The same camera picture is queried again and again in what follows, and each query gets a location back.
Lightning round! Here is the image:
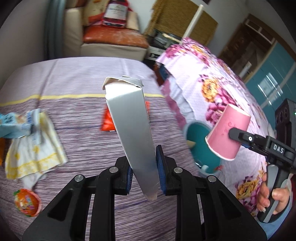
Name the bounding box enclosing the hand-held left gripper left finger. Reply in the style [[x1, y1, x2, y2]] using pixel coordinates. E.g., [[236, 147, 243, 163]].
[[22, 156, 133, 241]]

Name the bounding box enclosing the white teal cardboard box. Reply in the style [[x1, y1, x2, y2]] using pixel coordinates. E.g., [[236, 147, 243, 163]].
[[102, 75, 160, 201]]

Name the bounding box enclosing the leopard print cloth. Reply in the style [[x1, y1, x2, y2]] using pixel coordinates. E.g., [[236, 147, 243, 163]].
[[143, 0, 219, 45]]

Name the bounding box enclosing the blue grey curtain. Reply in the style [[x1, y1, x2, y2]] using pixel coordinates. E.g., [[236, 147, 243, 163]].
[[44, 0, 67, 61]]

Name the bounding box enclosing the pink paper cup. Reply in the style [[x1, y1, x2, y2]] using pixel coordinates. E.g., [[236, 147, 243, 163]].
[[205, 103, 251, 161]]

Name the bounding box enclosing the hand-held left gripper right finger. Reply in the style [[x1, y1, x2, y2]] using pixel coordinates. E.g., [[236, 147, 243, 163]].
[[155, 145, 266, 241]]

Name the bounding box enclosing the cream leather armchair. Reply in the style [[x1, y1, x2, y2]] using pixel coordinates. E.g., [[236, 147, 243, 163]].
[[64, 0, 149, 62]]

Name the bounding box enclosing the orange green jelly cup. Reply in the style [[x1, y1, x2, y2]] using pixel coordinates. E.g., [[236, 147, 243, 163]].
[[13, 188, 42, 218]]

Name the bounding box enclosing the dark wooden door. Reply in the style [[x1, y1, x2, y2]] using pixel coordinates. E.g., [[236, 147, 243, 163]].
[[218, 14, 278, 80]]

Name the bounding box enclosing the orange seat cushion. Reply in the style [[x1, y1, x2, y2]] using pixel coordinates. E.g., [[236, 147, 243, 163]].
[[83, 24, 149, 49]]

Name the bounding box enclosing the black electronic appliance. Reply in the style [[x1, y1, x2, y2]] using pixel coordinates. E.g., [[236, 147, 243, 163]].
[[148, 29, 183, 50]]

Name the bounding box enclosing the beige pillow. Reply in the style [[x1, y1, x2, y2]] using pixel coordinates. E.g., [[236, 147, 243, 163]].
[[126, 10, 141, 30]]

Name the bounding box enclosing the white pole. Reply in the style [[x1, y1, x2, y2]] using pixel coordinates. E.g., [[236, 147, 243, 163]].
[[184, 5, 204, 40]]

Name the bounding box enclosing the teal plastic bin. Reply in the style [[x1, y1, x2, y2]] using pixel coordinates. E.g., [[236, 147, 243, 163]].
[[183, 122, 223, 175]]

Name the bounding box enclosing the blue snack wrapper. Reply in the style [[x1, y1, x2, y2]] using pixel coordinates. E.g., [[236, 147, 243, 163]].
[[0, 109, 41, 139]]

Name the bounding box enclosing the person's right hand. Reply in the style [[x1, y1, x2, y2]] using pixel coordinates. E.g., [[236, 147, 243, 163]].
[[257, 173, 291, 215]]

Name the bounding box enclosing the cream floral pillow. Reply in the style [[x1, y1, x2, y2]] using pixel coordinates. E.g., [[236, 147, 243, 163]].
[[84, 0, 109, 25]]

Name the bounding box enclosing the orange snack packet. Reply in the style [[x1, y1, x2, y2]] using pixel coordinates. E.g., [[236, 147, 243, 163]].
[[101, 102, 151, 132]]

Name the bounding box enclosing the yellow white cloth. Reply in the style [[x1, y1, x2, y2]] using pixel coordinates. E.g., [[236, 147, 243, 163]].
[[5, 112, 67, 190]]

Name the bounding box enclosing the teal cabinet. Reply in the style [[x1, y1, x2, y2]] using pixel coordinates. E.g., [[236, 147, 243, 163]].
[[245, 39, 296, 121]]

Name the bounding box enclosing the red Hennessy bag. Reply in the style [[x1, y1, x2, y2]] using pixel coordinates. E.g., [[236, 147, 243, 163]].
[[102, 0, 129, 27]]

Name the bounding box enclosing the pink floral bedspread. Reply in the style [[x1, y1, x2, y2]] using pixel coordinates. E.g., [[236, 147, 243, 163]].
[[155, 37, 281, 223]]

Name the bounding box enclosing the dark blue bag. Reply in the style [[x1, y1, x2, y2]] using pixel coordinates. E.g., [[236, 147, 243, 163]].
[[153, 62, 173, 87]]

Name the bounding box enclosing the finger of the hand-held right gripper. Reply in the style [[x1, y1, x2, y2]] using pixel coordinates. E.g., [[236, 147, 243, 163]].
[[228, 128, 269, 153]]

